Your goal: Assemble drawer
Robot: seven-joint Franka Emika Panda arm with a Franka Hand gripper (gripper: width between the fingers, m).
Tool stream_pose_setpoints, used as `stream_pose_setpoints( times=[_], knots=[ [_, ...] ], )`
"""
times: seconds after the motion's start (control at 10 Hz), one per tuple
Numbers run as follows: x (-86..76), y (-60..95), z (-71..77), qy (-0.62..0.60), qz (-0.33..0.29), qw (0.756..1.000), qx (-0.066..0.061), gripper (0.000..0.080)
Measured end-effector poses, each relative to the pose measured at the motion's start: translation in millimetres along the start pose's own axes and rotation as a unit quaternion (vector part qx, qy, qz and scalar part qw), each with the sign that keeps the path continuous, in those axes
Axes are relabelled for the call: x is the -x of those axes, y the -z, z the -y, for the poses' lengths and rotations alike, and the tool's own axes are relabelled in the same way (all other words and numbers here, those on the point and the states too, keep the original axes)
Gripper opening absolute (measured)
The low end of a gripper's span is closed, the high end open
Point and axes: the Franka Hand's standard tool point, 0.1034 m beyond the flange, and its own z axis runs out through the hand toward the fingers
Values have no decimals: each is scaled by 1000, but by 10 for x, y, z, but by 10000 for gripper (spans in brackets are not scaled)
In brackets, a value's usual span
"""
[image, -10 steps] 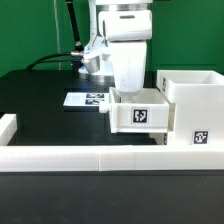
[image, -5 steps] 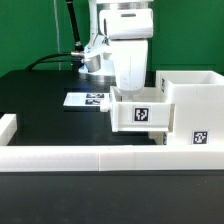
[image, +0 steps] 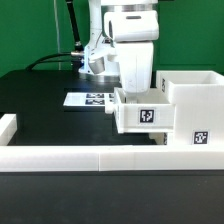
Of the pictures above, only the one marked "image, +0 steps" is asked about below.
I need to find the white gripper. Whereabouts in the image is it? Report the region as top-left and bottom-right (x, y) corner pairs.
(115, 42), (154, 94)

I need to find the white drawer with tag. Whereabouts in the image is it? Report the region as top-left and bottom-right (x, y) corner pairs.
(105, 88), (175, 134)
(149, 132), (168, 145)

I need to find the white drawer cabinet box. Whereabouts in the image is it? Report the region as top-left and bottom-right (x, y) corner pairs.
(156, 70), (224, 146)

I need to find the white front drawer with tag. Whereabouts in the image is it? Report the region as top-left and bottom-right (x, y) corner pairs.
(149, 132), (168, 145)

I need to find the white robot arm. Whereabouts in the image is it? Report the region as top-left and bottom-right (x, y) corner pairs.
(79, 0), (159, 95)

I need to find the fiducial marker sheet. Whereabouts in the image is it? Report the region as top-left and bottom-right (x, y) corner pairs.
(63, 92), (114, 107)

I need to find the white table border fence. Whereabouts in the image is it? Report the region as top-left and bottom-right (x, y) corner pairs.
(0, 114), (224, 172)

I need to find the black cable bundle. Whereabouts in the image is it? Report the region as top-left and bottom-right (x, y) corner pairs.
(25, 0), (84, 71)

